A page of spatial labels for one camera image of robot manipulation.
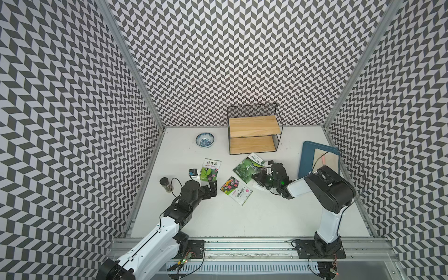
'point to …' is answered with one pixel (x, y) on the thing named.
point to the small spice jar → (165, 184)
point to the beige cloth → (332, 160)
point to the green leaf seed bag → (247, 168)
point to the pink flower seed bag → (255, 184)
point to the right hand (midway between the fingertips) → (251, 178)
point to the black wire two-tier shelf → (254, 128)
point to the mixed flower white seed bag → (236, 191)
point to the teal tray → (307, 156)
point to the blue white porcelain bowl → (205, 139)
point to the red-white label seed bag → (209, 170)
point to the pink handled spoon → (324, 158)
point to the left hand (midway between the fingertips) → (208, 184)
